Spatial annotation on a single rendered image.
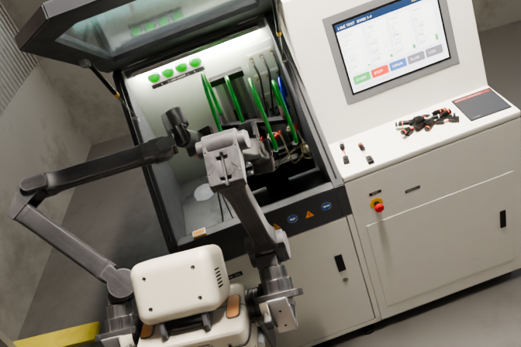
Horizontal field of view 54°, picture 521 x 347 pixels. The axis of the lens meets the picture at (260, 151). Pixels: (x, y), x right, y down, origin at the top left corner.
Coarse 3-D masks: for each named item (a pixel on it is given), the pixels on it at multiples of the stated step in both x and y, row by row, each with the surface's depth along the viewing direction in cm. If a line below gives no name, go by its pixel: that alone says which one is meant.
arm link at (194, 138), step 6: (174, 126) 153; (180, 126) 153; (186, 126) 156; (174, 132) 153; (180, 132) 152; (186, 132) 152; (192, 132) 154; (174, 138) 154; (180, 138) 152; (186, 138) 152; (192, 138) 153; (180, 144) 152; (186, 144) 152; (192, 144) 154
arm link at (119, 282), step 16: (16, 192) 142; (32, 192) 142; (16, 208) 141; (32, 208) 142; (32, 224) 141; (48, 224) 141; (48, 240) 140; (64, 240) 140; (80, 240) 142; (80, 256) 139; (96, 256) 139; (96, 272) 138; (112, 272) 136; (128, 272) 136; (112, 288) 135; (128, 288) 135
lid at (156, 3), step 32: (64, 0) 112; (96, 0) 112; (128, 0) 120; (160, 0) 137; (192, 0) 150; (224, 0) 165; (256, 0) 184; (32, 32) 120; (64, 32) 126; (96, 32) 145; (128, 32) 159; (160, 32) 177; (192, 32) 188; (96, 64) 181; (128, 64) 206
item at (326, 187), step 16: (304, 192) 192; (320, 192) 190; (272, 208) 191; (288, 208) 191; (304, 208) 192; (320, 208) 194; (336, 208) 196; (224, 224) 192; (240, 224) 190; (288, 224) 195; (304, 224) 197; (320, 224) 198; (192, 240) 190; (208, 240) 191; (224, 240) 193; (240, 240) 195; (224, 256) 198
